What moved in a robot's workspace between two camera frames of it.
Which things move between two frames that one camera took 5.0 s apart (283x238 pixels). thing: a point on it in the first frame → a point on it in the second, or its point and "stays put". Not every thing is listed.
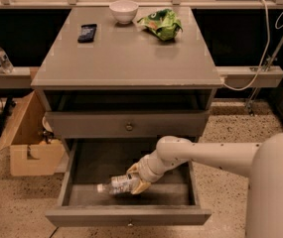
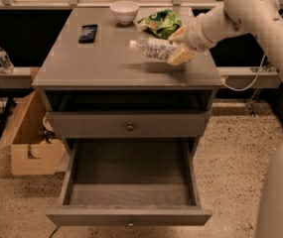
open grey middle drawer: [167, 201] stays put
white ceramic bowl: [124, 11] stays put
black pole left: [3, 121] stays put
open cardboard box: [32, 150] stays put
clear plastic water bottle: [118, 184] → [153, 48]
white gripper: [145, 170] → [193, 38]
